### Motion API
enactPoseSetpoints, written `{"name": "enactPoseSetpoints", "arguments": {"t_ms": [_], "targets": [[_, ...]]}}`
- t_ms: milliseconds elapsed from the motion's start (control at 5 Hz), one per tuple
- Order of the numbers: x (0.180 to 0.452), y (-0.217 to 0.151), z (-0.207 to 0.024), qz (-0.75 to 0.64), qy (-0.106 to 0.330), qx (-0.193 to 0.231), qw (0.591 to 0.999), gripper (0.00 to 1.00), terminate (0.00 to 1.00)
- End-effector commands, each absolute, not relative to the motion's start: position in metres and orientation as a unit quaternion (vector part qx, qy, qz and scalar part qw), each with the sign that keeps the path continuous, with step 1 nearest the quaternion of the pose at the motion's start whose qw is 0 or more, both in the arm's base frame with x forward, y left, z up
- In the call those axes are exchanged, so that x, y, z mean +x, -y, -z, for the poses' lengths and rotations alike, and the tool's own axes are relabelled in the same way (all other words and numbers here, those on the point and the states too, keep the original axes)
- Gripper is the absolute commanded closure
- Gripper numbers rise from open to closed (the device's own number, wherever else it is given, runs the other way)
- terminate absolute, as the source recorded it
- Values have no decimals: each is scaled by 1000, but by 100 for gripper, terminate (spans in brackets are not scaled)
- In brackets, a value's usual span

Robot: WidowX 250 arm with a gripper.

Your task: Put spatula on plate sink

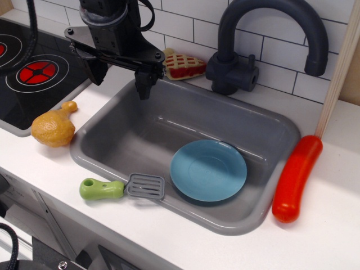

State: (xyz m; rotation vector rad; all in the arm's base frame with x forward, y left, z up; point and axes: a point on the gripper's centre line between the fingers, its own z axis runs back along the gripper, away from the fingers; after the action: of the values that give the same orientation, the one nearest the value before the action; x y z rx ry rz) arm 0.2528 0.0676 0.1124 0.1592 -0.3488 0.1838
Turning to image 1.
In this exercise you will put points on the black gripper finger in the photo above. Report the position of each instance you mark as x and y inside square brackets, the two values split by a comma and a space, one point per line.
[144, 82]
[95, 69]

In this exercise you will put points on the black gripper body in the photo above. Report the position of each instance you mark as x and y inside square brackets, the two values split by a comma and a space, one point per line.
[121, 44]

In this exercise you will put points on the green handled grey spatula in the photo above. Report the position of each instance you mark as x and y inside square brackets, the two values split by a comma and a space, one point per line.
[139, 185]

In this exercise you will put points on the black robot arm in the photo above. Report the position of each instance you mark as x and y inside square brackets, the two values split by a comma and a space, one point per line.
[101, 13]

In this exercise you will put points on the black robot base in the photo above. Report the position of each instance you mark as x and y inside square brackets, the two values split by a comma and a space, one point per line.
[19, 250]

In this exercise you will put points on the grey plastic sink basin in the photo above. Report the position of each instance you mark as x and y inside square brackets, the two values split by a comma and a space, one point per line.
[129, 135]

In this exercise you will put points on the blue plastic plate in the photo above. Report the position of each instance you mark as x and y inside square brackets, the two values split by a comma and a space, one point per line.
[208, 170]

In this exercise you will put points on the toy cherry pie slice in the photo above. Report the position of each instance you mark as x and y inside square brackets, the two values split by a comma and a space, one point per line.
[180, 66]

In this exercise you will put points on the black toy stovetop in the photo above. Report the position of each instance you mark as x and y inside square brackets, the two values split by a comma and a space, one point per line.
[50, 77]

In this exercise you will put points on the yellow toy chicken drumstick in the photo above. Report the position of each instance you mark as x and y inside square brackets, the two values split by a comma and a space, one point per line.
[54, 128]

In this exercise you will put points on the dark grey toy faucet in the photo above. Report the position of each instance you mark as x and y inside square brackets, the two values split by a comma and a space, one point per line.
[270, 43]

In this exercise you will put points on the red toy sausage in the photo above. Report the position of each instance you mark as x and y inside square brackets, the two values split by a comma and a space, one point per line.
[288, 195]

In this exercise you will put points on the light wooden post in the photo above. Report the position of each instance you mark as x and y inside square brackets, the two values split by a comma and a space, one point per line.
[342, 66]

